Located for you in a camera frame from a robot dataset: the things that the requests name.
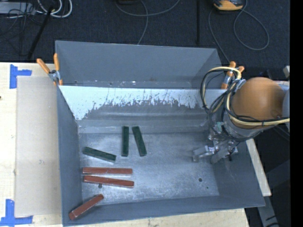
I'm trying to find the dark green flat block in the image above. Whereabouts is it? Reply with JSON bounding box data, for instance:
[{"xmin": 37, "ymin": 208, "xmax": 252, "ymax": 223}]
[
  {"xmin": 82, "ymin": 146, "xmax": 117, "ymax": 164},
  {"xmin": 121, "ymin": 126, "xmax": 130, "ymax": 157},
  {"xmin": 131, "ymin": 126, "xmax": 148, "ymax": 157}
]

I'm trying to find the pale flat board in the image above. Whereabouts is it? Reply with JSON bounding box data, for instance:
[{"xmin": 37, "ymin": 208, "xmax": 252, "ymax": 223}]
[{"xmin": 14, "ymin": 75, "xmax": 63, "ymax": 218}]

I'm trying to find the grey metal bin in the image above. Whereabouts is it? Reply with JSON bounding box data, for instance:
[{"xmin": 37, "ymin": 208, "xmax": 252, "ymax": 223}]
[{"xmin": 54, "ymin": 40, "xmax": 266, "ymax": 227}]

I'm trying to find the red-brown flat block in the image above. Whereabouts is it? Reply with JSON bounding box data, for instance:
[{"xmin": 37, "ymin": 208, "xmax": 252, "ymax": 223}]
[
  {"xmin": 83, "ymin": 175, "xmax": 135, "ymax": 189},
  {"xmin": 81, "ymin": 167, "xmax": 134, "ymax": 176},
  {"xmin": 68, "ymin": 193, "xmax": 105, "ymax": 221}
]

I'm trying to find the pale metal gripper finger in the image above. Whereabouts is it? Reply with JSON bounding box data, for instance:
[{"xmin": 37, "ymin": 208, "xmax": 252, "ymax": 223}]
[
  {"xmin": 209, "ymin": 148, "xmax": 232, "ymax": 165},
  {"xmin": 192, "ymin": 145, "xmax": 216, "ymax": 163}
]

